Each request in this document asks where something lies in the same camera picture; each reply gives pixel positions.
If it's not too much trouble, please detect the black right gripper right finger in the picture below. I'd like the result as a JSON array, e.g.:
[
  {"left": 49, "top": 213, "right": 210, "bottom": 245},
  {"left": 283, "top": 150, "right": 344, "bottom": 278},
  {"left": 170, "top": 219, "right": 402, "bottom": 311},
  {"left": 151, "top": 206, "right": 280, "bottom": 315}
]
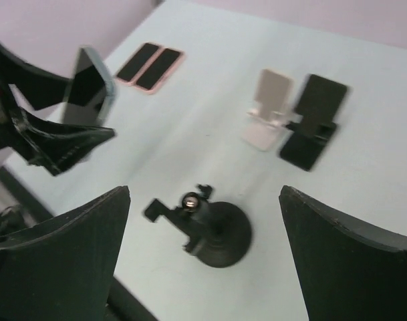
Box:
[{"left": 279, "top": 186, "right": 407, "bottom": 320}]

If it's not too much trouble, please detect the silver folding phone stand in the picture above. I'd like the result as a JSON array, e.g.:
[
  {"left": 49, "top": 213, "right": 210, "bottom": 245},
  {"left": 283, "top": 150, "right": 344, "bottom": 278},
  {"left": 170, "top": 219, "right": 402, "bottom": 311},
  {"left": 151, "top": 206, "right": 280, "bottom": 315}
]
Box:
[{"left": 242, "top": 69, "right": 293, "bottom": 151}]

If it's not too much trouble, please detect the pink cased smartphone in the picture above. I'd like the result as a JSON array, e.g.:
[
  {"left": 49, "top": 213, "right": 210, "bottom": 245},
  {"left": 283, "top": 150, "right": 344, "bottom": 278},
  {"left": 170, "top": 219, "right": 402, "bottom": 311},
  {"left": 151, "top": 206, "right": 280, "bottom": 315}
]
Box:
[
  {"left": 133, "top": 47, "right": 184, "bottom": 94},
  {"left": 116, "top": 42, "right": 161, "bottom": 84}
]

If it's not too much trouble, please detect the black round base phone stand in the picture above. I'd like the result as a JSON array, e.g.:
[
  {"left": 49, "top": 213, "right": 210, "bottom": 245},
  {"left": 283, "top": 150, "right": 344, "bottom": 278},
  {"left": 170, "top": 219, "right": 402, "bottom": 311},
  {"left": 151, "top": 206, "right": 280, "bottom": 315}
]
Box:
[{"left": 143, "top": 184, "right": 253, "bottom": 268}]

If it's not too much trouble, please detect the black folding phone stand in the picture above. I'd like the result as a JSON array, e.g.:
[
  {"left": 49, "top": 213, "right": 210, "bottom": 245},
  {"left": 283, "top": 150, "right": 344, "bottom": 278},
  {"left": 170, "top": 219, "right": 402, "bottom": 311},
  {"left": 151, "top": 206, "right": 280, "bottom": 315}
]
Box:
[{"left": 279, "top": 74, "right": 350, "bottom": 171}]

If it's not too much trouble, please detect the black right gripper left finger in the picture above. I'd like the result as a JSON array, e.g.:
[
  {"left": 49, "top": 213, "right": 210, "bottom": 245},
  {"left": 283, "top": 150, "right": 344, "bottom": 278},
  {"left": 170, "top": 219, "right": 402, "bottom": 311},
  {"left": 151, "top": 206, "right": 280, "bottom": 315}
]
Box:
[{"left": 0, "top": 186, "right": 130, "bottom": 321}]

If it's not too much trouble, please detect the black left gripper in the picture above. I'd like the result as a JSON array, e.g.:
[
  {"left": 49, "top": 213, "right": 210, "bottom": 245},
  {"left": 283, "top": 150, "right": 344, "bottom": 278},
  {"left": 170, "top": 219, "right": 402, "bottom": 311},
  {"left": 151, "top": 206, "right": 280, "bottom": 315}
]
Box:
[{"left": 0, "top": 42, "right": 116, "bottom": 176}]

